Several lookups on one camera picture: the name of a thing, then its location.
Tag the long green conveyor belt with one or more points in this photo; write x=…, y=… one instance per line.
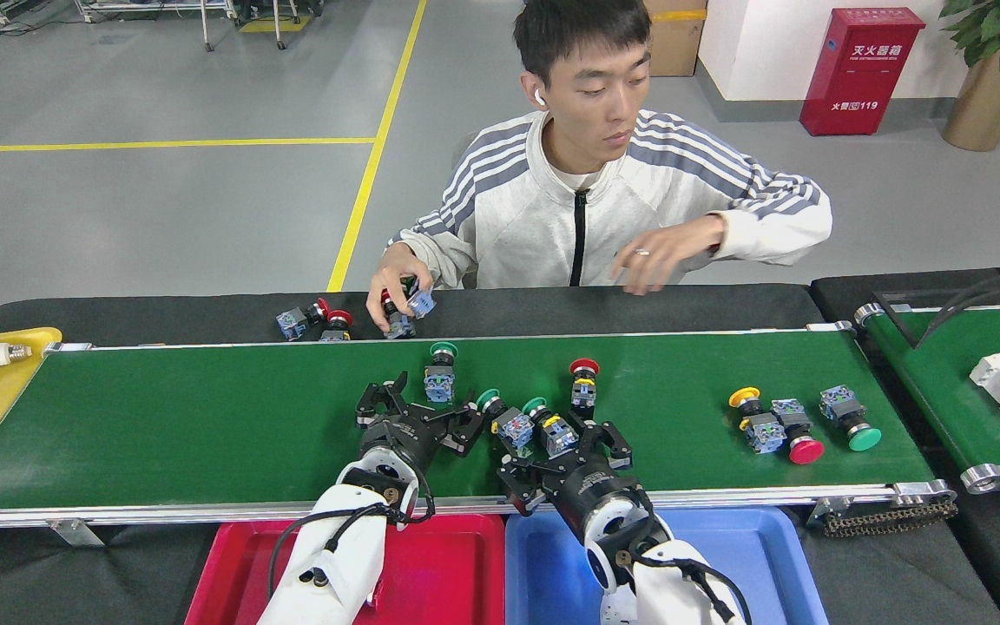
x=205, y=417

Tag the blue plastic tray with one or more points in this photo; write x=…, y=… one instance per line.
x=769, y=573

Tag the red fire extinguisher box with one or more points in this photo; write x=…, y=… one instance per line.
x=860, y=74

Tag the person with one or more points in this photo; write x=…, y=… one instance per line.
x=535, y=226

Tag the white stand on wheels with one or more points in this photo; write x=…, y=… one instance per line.
x=207, y=30

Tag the short green conveyor belt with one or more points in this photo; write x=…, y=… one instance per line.
x=943, y=391

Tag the person's right hand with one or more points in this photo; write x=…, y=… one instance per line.
x=396, y=265

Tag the yellow mushroom push button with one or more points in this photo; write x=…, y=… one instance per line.
x=763, y=431

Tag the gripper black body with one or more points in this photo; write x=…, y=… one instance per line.
x=404, y=438
x=591, y=499

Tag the potted plant gold pot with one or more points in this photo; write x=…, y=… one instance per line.
x=990, y=108

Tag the red plastic tray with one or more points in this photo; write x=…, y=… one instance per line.
x=448, y=573

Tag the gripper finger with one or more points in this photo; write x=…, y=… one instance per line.
x=463, y=427
x=383, y=404
x=606, y=447
x=528, y=486

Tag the brown cardboard box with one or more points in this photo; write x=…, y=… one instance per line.
x=678, y=43

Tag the person's left hand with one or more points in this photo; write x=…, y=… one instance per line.
x=669, y=247

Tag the red mushroom push button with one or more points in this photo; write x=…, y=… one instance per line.
x=420, y=302
x=292, y=324
x=584, y=395
x=339, y=318
x=806, y=450

